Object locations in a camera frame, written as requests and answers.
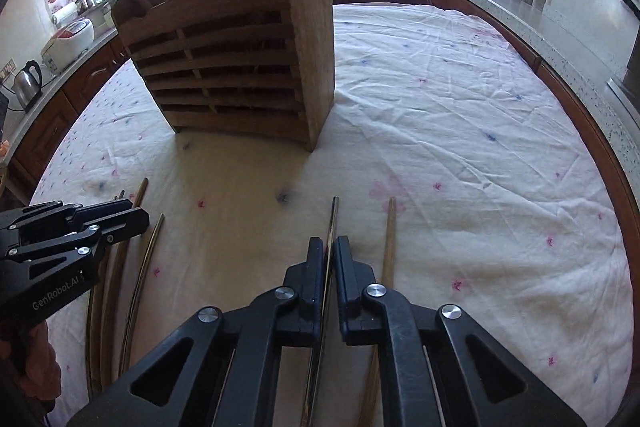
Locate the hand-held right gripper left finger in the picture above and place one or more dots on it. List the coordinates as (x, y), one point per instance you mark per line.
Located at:
(315, 267)

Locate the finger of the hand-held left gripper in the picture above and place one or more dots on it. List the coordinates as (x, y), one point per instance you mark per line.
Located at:
(115, 212)
(75, 244)

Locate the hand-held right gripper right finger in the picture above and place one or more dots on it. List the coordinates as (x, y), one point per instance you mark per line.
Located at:
(345, 267)

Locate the brown wooden chopstick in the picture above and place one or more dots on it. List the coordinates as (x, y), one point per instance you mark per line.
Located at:
(90, 347)
(106, 337)
(140, 193)

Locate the metal chopstick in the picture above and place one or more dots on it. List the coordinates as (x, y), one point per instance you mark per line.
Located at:
(334, 222)
(145, 267)

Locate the wooden utensil holder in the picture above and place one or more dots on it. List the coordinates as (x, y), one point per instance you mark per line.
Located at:
(225, 57)

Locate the person's left hand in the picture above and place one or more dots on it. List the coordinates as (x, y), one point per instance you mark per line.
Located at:
(37, 352)

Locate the dark carved wooden chopstick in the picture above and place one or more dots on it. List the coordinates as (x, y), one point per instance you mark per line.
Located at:
(389, 237)

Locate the orange fruit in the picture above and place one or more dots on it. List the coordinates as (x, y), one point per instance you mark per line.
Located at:
(3, 148)

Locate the steel electric kettle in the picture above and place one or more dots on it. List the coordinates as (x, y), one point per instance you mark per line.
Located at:
(27, 82)

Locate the white and red rice cooker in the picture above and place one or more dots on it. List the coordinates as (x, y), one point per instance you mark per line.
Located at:
(67, 42)

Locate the paper towel roll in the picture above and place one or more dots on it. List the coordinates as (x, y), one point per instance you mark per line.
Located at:
(65, 14)

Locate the gas stove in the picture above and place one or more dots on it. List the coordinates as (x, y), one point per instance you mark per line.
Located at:
(625, 97)

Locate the wall power outlets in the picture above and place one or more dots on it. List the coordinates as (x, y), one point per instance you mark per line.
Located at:
(7, 70)

